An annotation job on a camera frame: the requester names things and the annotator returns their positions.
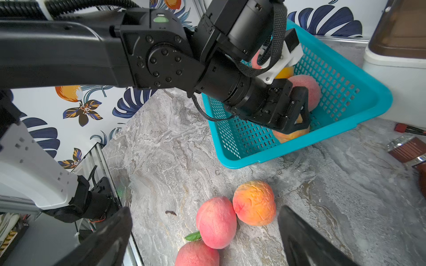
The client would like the small brown tool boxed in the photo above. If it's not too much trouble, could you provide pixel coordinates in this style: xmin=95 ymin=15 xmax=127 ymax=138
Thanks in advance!
xmin=387 ymin=123 xmax=426 ymax=198

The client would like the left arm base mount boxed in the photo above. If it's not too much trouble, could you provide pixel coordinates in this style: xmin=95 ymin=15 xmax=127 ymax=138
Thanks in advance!
xmin=42 ymin=176 xmax=112 ymax=226

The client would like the yellow red peach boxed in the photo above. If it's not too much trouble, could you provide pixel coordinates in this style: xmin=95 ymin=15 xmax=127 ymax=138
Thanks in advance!
xmin=275 ymin=66 xmax=295 ymax=79

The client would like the orange pink peach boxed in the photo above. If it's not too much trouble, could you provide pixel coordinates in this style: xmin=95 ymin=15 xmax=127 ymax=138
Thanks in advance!
xmin=272 ymin=126 xmax=310 ymax=144
xmin=233 ymin=180 xmax=276 ymax=226

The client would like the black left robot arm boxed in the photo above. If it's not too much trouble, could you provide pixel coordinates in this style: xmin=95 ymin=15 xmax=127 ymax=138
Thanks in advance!
xmin=1 ymin=1 xmax=311 ymax=223

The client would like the brown lidded storage box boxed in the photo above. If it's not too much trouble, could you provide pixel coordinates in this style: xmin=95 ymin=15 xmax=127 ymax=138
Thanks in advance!
xmin=363 ymin=0 xmax=426 ymax=128

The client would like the aluminium front rail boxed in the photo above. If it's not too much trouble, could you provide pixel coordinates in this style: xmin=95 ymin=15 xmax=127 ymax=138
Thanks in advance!
xmin=71 ymin=143 xmax=144 ymax=266

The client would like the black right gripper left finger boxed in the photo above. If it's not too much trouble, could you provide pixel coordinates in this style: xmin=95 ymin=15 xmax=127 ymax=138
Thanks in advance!
xmin=56 ymin=207 xmax=133 ymax=266

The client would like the teal plastic basket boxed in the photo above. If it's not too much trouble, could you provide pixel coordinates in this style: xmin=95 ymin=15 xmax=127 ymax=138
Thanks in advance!
xmin=202 ymin=21 xmax=393 ymax=169

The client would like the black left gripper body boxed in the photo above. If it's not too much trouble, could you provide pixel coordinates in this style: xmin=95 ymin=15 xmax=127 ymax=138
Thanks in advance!
xmin=191 ymin=1 xmax=311 ymax=134

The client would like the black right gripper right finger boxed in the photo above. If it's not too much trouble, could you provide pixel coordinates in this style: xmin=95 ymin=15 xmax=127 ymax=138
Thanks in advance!
xmin=277 ymin=206 xmax=357 ymax=266

